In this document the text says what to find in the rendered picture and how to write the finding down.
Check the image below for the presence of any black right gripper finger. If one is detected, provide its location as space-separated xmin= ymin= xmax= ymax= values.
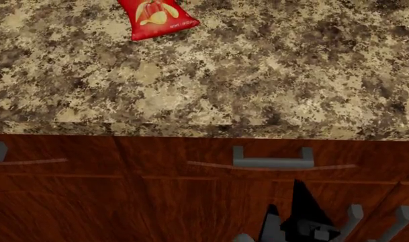
xmin=259 ymin=203 xmax=287 ymax=242
xmin=291 ymin=177 xmax=333 ymax=227

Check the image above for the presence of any wooden drawer front, wide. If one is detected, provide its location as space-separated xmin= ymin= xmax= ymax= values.
xmin=118 ymin=135 xmax=409 ymax=183

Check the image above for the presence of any red chip bag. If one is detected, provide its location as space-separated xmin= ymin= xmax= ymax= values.
xmin=116 ymin=0 xmax=201 ymax=42

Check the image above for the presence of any grey cabinet door handle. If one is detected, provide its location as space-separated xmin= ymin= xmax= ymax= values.
xmin=232 ymin=233 xmax=256 ymax=242
xmin=331 ymin=204 xmax=365 ymax=242
xmin=367 ymin=205 xmax=409 ymax=242

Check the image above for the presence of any grey drawer handle, wide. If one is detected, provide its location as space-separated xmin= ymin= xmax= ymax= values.
xmin=232 ymin=145 xmax=316 ymax=169

